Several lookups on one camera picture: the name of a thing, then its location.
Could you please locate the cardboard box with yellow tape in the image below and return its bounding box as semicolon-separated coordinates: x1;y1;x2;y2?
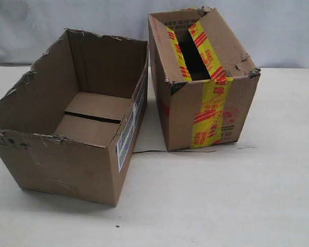
148;7;261;150

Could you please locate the open brown cardboard box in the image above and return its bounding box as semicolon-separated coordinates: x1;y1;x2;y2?
0;29;148;206

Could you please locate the white backdrop cloth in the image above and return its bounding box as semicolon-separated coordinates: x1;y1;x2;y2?
0;1;309;68

